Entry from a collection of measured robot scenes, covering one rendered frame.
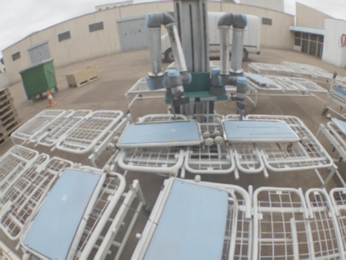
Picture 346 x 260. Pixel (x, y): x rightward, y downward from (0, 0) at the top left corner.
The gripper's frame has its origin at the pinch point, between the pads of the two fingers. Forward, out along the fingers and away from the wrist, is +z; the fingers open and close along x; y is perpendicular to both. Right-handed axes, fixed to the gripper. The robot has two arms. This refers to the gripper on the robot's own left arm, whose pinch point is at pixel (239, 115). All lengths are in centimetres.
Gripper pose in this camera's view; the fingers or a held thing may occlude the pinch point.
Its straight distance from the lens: 157.7
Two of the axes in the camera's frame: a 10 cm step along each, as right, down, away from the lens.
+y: 9.9, 0.0, -1.3
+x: 1.1, -4.6, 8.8
